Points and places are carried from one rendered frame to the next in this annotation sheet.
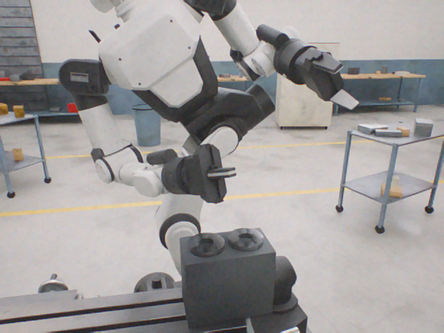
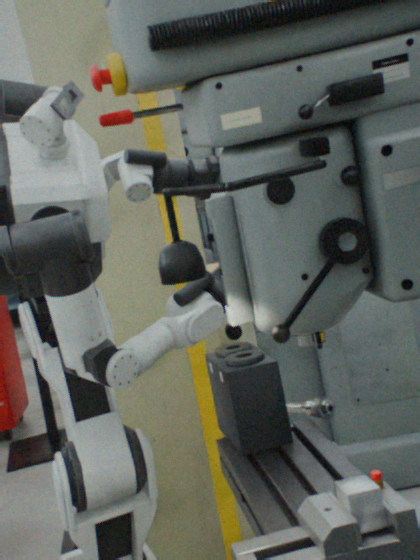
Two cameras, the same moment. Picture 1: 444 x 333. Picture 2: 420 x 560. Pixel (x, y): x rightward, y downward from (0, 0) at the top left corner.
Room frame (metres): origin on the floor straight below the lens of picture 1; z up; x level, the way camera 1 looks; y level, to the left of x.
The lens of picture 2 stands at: (0.67, 2.24, 1.68)
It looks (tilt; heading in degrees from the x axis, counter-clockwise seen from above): 9 degrees down; 272
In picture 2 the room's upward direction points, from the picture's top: 11 degrees counter-clockwise
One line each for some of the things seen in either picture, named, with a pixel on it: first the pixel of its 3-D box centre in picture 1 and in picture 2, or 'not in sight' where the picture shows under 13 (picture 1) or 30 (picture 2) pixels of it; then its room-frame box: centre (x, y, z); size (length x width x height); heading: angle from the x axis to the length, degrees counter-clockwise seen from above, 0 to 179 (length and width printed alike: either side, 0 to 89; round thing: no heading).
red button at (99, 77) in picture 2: not in sight; (101, 77); (0.83, 0.64, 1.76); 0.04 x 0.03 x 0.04; 100
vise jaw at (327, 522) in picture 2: not in sight; (327, 522); (0.61, 0.72, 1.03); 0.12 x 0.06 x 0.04; 102
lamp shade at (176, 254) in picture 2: not in sight; (180, 260); (0.76, 0.71, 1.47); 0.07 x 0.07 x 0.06
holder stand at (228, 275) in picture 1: (226, 273); (246, 393); (0.71, -0.01, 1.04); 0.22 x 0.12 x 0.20; 103
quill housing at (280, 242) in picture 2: not in sight; (294, 231); (0.57, 0.60, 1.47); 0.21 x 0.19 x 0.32; 100
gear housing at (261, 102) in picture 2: not in sight; (297, 95); (0.54, 0.59, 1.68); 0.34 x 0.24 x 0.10; 10
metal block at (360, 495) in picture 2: not in sight; (360, 503); (0.56, 0.70, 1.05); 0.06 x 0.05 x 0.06; 102
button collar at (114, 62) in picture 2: not in sight; (116, 74); (0.80, 0.64, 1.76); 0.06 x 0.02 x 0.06; 100
